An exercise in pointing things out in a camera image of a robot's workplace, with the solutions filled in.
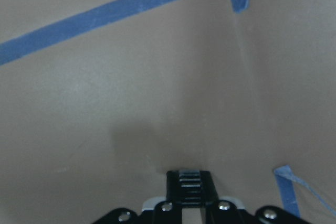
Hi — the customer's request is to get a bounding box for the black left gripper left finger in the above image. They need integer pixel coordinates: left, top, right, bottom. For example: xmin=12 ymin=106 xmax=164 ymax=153
xmin=94 ymin=170 xmax=182 ymax=223

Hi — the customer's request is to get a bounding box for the small black bearing gear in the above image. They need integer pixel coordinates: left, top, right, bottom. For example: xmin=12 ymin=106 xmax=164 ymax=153
xmin=178 ymin=169 xmax=202 ymax=208

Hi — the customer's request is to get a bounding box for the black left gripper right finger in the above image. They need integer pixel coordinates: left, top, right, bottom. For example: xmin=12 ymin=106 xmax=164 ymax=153
xmin=200 ymin=170 xmax=308 ymax=223

